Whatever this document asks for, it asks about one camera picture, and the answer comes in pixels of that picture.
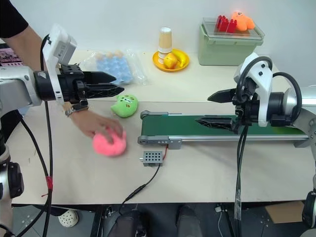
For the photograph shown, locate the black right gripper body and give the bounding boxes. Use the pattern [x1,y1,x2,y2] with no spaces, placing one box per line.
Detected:
[233,77,260,135]

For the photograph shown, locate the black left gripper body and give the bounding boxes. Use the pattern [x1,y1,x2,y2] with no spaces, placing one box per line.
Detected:
[57,63,89,107]

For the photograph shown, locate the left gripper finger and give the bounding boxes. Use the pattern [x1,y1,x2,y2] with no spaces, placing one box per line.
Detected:
[82,71,117,86]
[85,83,125,99]

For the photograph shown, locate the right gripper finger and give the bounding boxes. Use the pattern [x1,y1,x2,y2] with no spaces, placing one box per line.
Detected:
[195,115,239,134]
[207,88,238,104]

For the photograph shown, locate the pink round plush toy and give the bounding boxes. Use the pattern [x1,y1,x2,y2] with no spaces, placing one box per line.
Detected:
[92,128,128,158]

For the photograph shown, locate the green plush toy with face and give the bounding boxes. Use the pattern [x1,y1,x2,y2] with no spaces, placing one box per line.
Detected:
[110,94,139,119]

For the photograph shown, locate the green conveyor belt unit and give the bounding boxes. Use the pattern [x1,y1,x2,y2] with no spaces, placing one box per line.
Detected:
[137,110,311,151]

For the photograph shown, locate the orange plush toy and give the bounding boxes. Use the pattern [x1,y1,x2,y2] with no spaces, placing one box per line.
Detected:
[230,11,256,32]

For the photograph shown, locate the person's bare hand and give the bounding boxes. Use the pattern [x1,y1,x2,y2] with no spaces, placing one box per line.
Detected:
[71,110,124,144]

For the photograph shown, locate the blue egg tray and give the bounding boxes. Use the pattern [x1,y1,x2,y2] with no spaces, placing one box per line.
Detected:
[95,55,134,83]

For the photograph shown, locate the silver wristwatch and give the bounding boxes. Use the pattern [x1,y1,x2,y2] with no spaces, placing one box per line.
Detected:
[64,103,89,118]

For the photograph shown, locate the clear plastic bag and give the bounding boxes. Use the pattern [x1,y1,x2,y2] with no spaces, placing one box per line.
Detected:
[80,47,149,87]

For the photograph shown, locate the pale green storage box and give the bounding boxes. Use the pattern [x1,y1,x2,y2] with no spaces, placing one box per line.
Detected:
[197,17,266,67]

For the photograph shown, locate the yellow plate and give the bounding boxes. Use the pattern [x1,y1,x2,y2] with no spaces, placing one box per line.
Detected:
[152,48,191,73]

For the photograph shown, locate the yellow banana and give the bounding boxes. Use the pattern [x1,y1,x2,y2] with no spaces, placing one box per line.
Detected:
[171,51,188,68]

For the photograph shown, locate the orange yellow round fruit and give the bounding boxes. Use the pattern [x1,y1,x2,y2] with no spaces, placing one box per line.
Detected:
[163,53,179,70]

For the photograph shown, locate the white paper cup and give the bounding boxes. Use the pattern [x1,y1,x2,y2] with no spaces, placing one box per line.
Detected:
[158,50,171,65]

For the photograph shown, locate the clear box lid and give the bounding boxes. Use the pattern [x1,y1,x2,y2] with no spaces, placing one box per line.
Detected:
[200,16,266,41]

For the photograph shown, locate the red building blocks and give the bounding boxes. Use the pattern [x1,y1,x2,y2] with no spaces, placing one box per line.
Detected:
[216,14,238,33]

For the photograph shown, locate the grey perforated control box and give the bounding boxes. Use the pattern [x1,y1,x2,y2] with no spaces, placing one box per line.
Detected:
[138,151,164,167]

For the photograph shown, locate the black shirt sleeve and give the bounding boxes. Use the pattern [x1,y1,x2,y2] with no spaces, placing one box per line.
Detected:
[0,0,30,39]

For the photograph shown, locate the dark rounded shape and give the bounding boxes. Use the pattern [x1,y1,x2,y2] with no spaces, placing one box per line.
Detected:
[115,209,143,237]
[176,204,203,237]

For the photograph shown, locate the brown cardboard piece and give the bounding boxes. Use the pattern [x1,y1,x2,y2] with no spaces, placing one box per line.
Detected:
[265,200,306,224]

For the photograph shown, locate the white perforated clog shoe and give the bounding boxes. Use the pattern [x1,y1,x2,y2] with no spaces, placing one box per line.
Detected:
[57,208,80,229]

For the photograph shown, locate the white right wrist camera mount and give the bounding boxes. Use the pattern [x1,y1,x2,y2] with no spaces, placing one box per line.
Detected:
[234,52,274,127]

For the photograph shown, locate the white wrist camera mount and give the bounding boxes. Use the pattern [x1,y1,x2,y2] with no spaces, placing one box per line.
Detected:
[41,24,78,104]
[234,52,274,127]

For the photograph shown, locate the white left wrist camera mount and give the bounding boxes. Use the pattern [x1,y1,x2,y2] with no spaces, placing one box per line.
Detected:
[41,24,78,104]

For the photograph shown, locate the red tape on cable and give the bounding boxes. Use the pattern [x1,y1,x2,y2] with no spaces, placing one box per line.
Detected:
[40,176,54,198]

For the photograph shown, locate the black power cable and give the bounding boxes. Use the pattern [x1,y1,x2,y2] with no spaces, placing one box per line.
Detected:
[118,164,161,216]

